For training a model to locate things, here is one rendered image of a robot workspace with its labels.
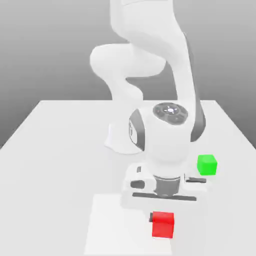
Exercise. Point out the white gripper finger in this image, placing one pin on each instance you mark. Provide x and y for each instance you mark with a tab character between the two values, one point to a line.
151	217

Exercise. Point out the small green cube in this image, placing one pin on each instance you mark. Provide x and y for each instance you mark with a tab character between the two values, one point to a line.
207	165

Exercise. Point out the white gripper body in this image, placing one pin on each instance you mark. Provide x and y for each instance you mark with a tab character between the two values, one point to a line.
140	202

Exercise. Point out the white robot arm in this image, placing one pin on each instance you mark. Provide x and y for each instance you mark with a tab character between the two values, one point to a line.
170	140

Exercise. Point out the small red cube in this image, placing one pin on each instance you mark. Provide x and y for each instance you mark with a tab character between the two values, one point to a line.
162	226

